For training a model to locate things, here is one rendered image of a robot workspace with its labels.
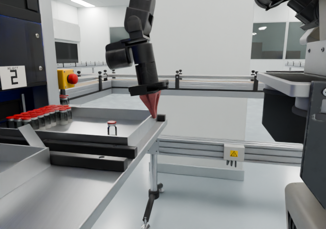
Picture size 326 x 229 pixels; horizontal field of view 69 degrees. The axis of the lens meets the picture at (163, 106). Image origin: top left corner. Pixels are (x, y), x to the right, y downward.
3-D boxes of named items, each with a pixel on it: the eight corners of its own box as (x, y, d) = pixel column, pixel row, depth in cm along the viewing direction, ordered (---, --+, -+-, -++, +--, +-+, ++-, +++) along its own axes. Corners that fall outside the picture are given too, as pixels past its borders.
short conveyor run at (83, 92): (40, 120, 90) (36, 78, 87) (6, 118, 93) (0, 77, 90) (114, 94, 155) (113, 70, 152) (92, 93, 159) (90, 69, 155)
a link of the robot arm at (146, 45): (148, 38, 60) (153, 40, 66) (122, 43, 62) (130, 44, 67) (153, 65, 61) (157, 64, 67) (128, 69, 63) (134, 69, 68)
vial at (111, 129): (106, 141, 55) (105, 123, 54) (110, 139, 57) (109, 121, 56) (115, 142, 54) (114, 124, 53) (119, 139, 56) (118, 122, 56)
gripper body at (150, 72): (136, 90, 70) (131, 65, 69) (169, 85, 68) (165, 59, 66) (128, 94, 64) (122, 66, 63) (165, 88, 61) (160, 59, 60)
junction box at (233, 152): (223, 159, 147) (224, 146, 145) (223, 156, 152) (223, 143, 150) (243, 161, 145) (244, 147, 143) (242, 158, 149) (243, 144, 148)
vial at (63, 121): (58, 124, 69) (57, 109, 68) (62, 122, 71) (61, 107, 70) (65, 125, 68) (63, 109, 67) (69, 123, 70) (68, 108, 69)
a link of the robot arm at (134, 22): (138, 13, 58) (147, 20, 66) (95, 23, 60) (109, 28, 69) (146, 62, 60) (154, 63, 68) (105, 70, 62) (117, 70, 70)
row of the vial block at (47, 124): (21, 137, 58) (19, 118, 57) (65, 119, 75) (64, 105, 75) (28, 137, 58) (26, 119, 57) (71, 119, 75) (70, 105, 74)
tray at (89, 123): (-10, 141, 55) (-13, 127, 55) (59, 116, 80) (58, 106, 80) (128, 153, 48) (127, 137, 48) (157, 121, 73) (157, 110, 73)
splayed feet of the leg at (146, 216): (138, 230, 151) (138, 210, 148) (156, 188, 199) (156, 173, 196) (150, 232, 150) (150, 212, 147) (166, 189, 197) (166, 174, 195)
